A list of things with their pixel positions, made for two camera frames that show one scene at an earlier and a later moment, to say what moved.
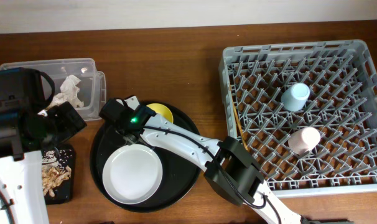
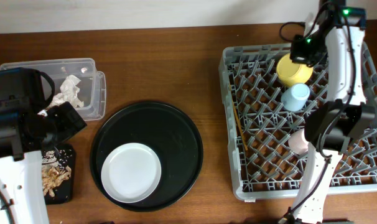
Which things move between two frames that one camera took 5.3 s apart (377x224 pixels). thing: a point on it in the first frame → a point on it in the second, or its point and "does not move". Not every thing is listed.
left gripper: (71, 121) does not move
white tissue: (69, 93) does not move
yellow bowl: (162, 110) → (290, 73)
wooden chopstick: (236, 111) does not move
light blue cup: (295, 97) does not move
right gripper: (127, 138) → (297, 55)
